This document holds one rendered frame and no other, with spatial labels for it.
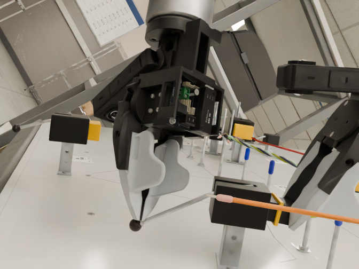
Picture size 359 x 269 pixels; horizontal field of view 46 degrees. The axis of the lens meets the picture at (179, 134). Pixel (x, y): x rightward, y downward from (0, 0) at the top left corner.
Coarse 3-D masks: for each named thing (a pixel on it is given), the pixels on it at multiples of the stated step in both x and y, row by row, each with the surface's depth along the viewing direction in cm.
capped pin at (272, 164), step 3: (270, 162) 64; (273, 162) 64; (270, 165) 64; (273, 165) 64; (270, 168) 64; (273, 168) 64; (270, 171) 65; (273, 171) 65; (270, 174) 65; (270, 177) 65; (270, 180) 65; (267, 183) 65; (267, 186) 65
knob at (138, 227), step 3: (132, 219) 45; (132, 222) 45; (135, 222) 45; (138, 222) 45; (129, 225) 45; (132, 225) 45; (135, 225) 45; (138, 225) 45; (132, 228) 45; (135, 228) 45; (138, 228) 45; (135, 231) 45
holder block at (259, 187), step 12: (216, 180) 45; (228, 180) 45; (240, 180) 46; (216, 192) 43; (228, 192) 43; (240, 192) 43; (252, 192) 43; (264, 192) 43; (216, 204) 43; (228, 204) 43; (240, 204) 43; (216, 216) 43; (228, 216) 43; (240, 216) 43; (252, 216) 43; (264, 216) 43; (252, 228) 43; (264, 228) 43
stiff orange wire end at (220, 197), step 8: (224, 200) 33; (232, 200) 33; (240, 200) 33; (248, 200) 33; (272, 208) 33; (280, 208) 33; (288, 208) 33; (296, 208) 33; (320, 216) 33; (328, 216) 33; (336, 216) 33
